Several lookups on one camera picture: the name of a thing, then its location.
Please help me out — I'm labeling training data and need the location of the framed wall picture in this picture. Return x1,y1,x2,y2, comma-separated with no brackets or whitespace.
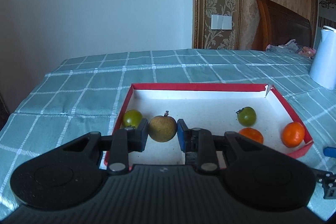
317,0,336,28

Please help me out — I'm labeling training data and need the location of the green checked bed sheet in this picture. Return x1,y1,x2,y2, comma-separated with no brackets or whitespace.
1,50,335,218

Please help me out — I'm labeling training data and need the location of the white kettle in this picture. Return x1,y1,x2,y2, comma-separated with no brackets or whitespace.
309,26,336,90

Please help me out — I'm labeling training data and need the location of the pink clothes pile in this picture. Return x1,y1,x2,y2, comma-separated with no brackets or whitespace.
265,39,316,59

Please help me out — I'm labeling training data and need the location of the green tomato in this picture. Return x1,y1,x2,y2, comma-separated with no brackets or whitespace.
236,106,257,127
122,110,142,128

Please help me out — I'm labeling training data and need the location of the red cardboard tray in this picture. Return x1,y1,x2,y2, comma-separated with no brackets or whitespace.
114,83,313,159

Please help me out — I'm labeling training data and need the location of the white wall switch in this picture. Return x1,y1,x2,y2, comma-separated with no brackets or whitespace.
210,14,232,30

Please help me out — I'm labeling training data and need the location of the orange mandarin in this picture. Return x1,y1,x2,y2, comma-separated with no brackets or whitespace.
239,127,264,144
281,122,305,148

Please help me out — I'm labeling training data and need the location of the dark sugarcane piece notched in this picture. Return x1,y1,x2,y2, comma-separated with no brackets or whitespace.
185,152,198,166

